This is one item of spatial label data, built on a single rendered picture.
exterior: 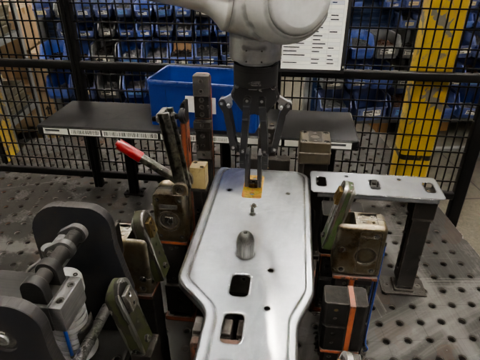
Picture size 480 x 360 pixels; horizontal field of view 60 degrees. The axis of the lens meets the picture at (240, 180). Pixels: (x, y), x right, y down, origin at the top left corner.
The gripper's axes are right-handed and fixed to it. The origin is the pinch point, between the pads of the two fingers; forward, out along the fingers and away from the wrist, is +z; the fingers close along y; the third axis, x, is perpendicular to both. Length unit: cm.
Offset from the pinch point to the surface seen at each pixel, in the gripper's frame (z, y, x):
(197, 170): 4.7, -12.5, 6.2
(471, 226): 111, 119, 149
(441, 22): -18, 46, 58
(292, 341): 10.8, 8.5, -30.4
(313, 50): -10, 12, 54
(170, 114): -10.0, -15.5, -0.1
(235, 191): 10.6, -4.7, 8.4
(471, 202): 111, 128, 177
